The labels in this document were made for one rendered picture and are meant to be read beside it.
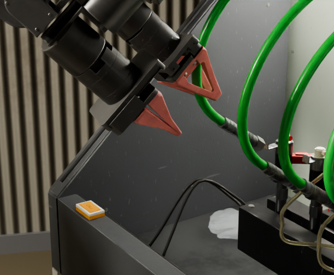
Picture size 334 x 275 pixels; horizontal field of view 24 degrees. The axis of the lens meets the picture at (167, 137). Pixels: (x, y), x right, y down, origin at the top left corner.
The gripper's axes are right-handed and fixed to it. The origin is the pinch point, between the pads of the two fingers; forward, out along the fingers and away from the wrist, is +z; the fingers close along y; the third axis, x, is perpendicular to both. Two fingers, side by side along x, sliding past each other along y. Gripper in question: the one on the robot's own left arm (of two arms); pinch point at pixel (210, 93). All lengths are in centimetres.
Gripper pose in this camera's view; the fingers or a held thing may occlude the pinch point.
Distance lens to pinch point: 115.7
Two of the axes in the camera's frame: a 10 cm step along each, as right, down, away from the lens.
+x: -6.2, 7.8, -1.4
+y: -3.5, -1.1, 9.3
